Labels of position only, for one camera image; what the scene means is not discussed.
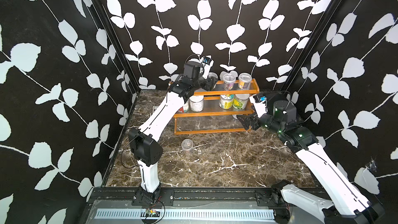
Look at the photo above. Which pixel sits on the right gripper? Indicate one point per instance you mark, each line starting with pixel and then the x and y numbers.
pixel 255 119

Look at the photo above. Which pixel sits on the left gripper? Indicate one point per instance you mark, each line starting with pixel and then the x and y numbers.
pixel 209 85

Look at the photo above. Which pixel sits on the small seed jar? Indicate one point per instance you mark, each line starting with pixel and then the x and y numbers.
pixel 244 80
pixel 187 145
pixel 213 75
pixel 228 81

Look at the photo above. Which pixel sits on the white large jar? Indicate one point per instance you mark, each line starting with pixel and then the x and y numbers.
pixel 196 103

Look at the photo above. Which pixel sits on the red label large jar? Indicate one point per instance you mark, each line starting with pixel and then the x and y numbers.
pixel 184 108

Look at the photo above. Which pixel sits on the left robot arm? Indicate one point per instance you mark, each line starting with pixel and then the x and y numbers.
pixel 143 141

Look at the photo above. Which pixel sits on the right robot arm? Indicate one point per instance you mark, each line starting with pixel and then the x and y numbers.
pixel 346 204

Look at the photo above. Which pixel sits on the green label large jar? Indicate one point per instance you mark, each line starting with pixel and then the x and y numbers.
pixel 240 101

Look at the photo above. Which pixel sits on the yellow green label jar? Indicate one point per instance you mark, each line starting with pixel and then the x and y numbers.
pixel 226 101

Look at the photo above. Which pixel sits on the orange wooden shelf rack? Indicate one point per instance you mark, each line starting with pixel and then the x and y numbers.
pixel 214 119

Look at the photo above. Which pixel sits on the black flat case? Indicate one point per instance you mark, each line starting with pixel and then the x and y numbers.
pixel 271 96

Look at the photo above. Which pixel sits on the small circuit board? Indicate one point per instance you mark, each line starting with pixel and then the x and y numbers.
pixel 152 213

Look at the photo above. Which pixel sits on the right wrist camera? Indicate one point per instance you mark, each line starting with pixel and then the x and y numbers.
pixel 259 103

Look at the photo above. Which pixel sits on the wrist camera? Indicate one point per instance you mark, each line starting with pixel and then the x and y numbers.
pixel 259 103
pixel 207 62

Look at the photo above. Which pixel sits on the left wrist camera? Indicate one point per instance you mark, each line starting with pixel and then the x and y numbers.
pixel 207 62

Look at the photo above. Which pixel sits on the black front rail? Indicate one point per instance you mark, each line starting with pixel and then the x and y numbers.
pixel 168 195

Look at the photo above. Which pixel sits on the white slotted cable duct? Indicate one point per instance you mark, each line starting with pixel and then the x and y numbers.
pixel 258 215

